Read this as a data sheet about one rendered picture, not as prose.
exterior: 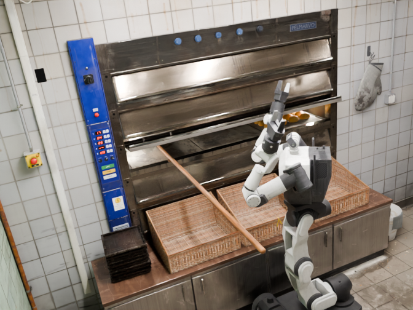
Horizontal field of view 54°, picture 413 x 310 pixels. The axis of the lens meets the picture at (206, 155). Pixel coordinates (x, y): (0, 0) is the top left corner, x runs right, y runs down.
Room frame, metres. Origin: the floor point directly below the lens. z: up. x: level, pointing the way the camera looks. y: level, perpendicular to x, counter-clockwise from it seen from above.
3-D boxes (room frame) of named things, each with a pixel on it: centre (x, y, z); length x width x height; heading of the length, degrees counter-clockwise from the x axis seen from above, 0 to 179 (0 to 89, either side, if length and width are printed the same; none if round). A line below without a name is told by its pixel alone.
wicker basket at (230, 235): (2.62, 0.17, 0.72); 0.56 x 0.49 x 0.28; 112
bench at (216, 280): (2.76, -0.27, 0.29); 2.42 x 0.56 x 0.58; 111
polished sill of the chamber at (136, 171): (3.09, -0.26, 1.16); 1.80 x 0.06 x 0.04; 111
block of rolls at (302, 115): (3.68, -0.66, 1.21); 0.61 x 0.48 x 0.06; 21
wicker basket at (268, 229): (2.82, -0.38, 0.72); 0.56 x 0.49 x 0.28; 110
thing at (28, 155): (2.50, 1.12, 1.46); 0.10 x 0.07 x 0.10; 111
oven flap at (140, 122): (3.07, -0.27, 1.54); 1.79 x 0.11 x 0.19; 111
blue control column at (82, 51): (3.57, 1.04, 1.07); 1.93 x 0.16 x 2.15; 21
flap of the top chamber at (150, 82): (3.07, -0.27, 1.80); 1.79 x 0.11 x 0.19; 111
